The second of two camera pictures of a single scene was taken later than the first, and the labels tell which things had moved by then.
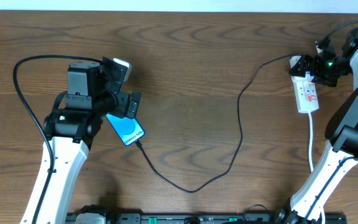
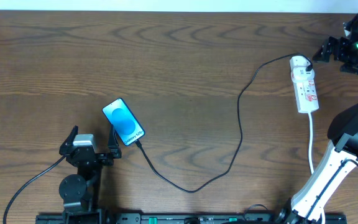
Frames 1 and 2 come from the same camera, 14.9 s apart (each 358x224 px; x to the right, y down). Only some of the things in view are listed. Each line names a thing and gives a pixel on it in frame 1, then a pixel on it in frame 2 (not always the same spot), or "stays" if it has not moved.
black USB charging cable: x=152 y=165 stays
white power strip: x=306 y=93 stays
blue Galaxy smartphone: x=128 y=128 stays
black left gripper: x=124 y=104 → x=89 y=156
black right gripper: x=305 y=66 → x=344 y=49
